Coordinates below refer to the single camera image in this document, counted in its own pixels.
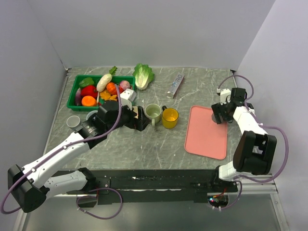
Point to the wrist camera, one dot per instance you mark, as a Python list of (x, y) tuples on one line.
[(224, 95), (127, 97)]

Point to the yellow mug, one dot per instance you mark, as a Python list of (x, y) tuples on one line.
[(169, 117)]

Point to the pale green mug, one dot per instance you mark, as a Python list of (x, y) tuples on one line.
[(153, 112)]

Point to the green bell pepper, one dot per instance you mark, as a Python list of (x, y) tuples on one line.
[(86, 82)]

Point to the purple eggplant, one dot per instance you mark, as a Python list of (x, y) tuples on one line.
[(78, 98)]

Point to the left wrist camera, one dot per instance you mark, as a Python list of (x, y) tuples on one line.
[(127, 97)]

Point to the yellow ginger root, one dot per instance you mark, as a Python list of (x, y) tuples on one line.
[(106, 95)]

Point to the green plastic crate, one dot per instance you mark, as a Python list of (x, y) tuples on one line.
[(71, 101)]

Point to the dark grey mug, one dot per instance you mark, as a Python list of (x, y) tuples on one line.
[(213, 118)]

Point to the purple onion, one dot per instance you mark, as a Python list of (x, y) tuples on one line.
[(124, 85)]

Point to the cream mug black handle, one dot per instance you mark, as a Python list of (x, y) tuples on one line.
[(138, 111)]

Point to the black front mounting rail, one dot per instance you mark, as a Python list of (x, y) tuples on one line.
[(159, 185)]

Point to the green lettuce head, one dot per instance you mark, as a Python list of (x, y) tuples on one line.
[(144, 75)]

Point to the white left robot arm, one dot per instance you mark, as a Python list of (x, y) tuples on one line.
[(34, 183)]

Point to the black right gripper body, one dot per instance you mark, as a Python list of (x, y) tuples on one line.
[(217, 108)]

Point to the pink plastic tray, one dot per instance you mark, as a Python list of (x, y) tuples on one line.
[(204, 137)]

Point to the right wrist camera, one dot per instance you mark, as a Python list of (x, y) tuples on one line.
[(224, 95)]

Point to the white daikon radish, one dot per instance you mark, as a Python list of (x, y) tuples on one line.
[(105, 79)]

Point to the red white toothpaste box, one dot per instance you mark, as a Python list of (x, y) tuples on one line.
[(175, 85)]

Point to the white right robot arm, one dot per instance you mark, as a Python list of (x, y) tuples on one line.
[(256, 148)]

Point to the red bell pepper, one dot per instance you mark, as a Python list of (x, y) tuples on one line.
[(89, 90)]

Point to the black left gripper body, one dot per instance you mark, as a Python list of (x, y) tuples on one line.
[(129, 120)]

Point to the small orange pumpkin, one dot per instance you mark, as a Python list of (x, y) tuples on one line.
[(111, 88)]

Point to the grey blue printed mug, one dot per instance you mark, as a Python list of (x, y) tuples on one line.
[(73, 121)]

